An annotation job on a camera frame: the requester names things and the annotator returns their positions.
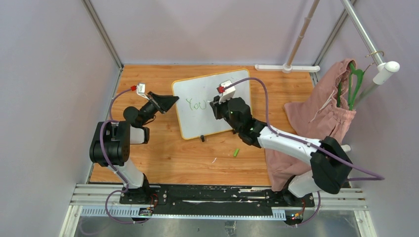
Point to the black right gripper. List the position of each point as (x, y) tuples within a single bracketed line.
[(217, 107)]

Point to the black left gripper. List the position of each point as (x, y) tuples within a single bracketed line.
[(162, 104)]

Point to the yellow framed whiteboard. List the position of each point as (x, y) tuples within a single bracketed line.
[(194, 113)]

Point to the green marker cap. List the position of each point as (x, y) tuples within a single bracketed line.
[(236, 152)]

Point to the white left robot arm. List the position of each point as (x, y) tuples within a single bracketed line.
[(110, 146)]

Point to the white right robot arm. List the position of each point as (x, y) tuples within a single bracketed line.
[(330, 165)]

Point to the white rack base foot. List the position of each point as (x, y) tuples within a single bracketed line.
[(287, 69)]

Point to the pink cloth garment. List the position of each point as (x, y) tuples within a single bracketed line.
[(325, 113)]

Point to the green clothes hanger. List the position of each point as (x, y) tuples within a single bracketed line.
[(354, 80)]

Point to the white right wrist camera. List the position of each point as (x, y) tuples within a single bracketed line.
[(226, 91)]

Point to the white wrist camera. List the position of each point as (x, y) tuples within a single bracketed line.
[(140, 90), (226, 91)]

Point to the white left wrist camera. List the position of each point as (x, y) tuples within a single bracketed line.
[(140, 90)]

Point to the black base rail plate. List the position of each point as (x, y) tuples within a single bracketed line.
[(216, 201)]

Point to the silver clothes rail pole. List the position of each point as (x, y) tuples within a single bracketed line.
[(385, 70)]

